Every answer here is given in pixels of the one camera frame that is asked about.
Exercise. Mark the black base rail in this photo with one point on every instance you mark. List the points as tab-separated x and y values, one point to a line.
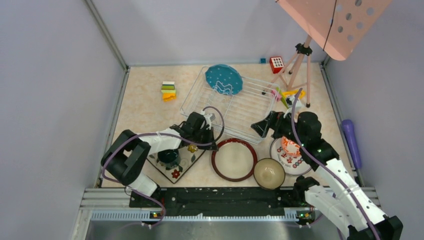
221	201

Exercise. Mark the green toy brick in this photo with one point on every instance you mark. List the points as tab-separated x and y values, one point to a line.
282	97

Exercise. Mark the red white toy block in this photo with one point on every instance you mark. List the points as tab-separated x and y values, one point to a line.
276	64

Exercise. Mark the yellow toy frame brick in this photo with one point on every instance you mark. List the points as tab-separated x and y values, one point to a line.
287	94

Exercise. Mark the teal polka dot plate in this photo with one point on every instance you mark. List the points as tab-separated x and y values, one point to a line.
225	79

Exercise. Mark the pink perforated board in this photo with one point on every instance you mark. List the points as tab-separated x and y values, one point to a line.
337	26

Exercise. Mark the stacked colourful toy bricks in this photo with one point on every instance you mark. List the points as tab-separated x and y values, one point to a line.
168	91

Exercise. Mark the pink toy brick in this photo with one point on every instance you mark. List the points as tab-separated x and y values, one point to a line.
276	95

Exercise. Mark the orange white patterned bowl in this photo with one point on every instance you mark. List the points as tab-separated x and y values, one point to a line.
290	147

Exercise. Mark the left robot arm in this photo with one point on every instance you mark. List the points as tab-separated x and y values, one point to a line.
126	156

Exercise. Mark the red rimmed beige plate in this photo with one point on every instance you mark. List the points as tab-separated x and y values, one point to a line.
234	160

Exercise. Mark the square floral glass plate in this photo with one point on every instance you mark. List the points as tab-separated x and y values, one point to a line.
189	156

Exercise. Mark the brown speckled bowl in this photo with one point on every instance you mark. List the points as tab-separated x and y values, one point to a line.
269	174

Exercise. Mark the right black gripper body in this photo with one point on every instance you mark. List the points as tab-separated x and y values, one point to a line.
283	123

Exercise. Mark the pink tripod stand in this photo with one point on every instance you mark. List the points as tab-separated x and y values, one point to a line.
302	50

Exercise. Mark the purple handled tool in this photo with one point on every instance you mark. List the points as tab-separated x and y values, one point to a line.
349	133

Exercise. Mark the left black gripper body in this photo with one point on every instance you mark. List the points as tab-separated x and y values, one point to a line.
203	136

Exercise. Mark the dark green mug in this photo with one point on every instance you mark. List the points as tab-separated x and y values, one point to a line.
169	158

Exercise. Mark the white round patterned plate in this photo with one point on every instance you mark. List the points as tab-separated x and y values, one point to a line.
294	166

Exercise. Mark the white wire dish rack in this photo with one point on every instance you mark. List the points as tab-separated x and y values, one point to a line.
238	111

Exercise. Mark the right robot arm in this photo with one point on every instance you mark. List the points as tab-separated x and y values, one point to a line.
353	213

